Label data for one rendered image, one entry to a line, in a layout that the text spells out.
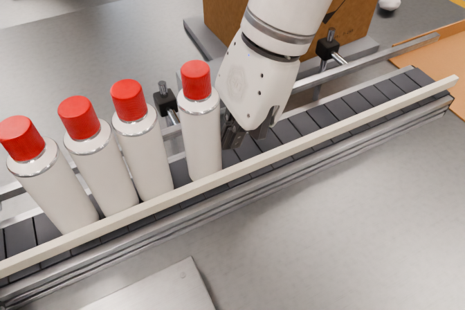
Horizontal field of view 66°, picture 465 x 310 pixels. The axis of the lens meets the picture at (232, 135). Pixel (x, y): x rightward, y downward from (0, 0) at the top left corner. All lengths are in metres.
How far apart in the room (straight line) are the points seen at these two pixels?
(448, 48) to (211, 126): 0.68
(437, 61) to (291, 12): 0.59
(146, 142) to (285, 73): 0.18
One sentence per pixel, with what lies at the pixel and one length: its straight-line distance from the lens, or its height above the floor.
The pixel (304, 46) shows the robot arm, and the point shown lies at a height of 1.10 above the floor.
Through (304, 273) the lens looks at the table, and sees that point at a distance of 0.55.
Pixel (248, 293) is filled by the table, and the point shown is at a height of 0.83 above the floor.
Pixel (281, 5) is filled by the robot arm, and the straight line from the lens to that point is 0.38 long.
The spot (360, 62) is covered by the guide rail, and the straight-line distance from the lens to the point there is 0.65.
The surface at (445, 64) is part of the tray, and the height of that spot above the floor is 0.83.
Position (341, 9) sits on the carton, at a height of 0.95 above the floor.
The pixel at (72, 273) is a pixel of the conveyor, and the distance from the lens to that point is 0.55.
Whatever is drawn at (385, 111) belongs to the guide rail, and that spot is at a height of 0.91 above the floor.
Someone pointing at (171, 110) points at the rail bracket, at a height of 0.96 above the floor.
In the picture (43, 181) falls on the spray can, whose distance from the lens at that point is 0.43.
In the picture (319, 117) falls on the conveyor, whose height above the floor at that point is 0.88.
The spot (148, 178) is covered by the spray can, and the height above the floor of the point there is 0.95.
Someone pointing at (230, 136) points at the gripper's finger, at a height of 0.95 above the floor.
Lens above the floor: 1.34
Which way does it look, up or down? 50 degrees down
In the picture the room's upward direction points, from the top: straight up
